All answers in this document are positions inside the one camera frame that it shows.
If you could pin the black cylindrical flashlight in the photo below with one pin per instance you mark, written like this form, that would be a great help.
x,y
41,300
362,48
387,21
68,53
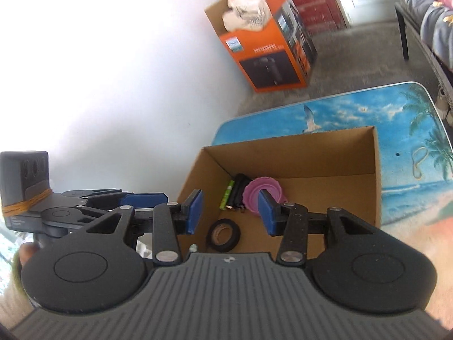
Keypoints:
x,y
235,193

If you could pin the red wooden door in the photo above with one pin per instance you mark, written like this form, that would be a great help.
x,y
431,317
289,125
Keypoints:
x,y
318,3

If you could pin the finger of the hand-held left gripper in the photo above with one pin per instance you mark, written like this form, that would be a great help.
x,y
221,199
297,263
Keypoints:
x,y
147,199
95,209

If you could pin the beige cloth bundle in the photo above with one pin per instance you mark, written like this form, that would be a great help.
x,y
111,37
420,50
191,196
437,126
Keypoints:
x,y
244,10

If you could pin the person's left hand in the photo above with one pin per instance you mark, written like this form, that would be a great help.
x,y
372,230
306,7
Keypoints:
x,y
28,251

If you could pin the yellow rubber band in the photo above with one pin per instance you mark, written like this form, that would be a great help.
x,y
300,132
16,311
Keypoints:
x,y
413,156

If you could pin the orange appliance box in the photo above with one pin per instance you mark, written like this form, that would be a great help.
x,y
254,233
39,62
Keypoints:
x,y
269,60

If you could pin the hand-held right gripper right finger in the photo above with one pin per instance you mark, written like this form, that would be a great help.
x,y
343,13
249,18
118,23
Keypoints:
x,y
267,216

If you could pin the purple collapsible bowl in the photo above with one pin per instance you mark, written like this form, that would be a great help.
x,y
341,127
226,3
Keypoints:
x,y
263,187

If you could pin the green glue stick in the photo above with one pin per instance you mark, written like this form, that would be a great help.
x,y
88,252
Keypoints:
x,y
226,195

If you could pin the black electrical tape roll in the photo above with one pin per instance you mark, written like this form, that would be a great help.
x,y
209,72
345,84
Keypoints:
x,y
236,233

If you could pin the large brown cardboard box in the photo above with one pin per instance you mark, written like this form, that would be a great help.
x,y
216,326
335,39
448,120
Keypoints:
x,y
318,156

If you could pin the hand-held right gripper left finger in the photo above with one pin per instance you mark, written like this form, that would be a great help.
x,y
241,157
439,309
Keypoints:
x,y
194,212

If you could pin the orange rubber band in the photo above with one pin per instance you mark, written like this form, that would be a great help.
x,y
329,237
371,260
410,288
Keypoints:
x,y
35,200

